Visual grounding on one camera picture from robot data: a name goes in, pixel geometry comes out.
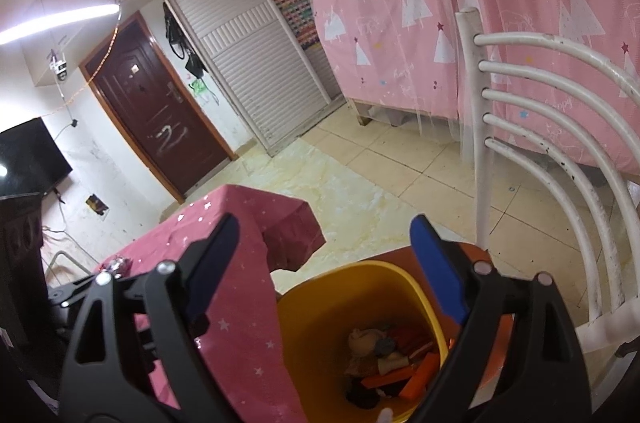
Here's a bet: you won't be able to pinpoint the white knitted cloth bundle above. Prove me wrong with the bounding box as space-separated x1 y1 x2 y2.
345 329 410 377

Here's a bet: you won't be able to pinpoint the yellow trash bin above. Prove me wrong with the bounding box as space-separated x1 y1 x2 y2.
278 249 458 422

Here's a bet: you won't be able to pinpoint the crumpled silver wrapper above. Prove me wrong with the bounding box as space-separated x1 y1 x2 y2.
101 255 132 279

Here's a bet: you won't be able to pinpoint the pink star tablecloth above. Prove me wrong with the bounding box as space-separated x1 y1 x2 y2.
117 185 326 422

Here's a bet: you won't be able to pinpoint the white metal chair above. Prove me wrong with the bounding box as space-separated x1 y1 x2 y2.
456 8 639 355

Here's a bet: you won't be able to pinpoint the dark brown door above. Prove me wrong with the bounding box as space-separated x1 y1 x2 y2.
79 13 236 203

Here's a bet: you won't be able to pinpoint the ceiling light tube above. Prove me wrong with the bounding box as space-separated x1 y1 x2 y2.
0 4 120 45

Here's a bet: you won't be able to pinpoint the black bags hanging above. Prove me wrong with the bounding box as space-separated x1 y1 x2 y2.
163 3 206 79

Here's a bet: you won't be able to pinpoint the white louvred wardrobe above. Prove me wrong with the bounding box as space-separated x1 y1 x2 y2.
165 0 343 154

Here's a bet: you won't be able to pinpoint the colourful chart poster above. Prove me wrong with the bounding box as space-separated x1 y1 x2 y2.
273 0 320 50

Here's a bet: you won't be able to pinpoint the grey metal tube frame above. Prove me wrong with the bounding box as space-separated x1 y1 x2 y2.
43 251 92 287

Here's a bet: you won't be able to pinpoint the black wall television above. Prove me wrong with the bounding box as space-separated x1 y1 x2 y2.
0 118 73 197

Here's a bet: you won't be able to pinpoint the white security camera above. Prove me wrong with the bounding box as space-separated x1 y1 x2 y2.
49 50 68 82

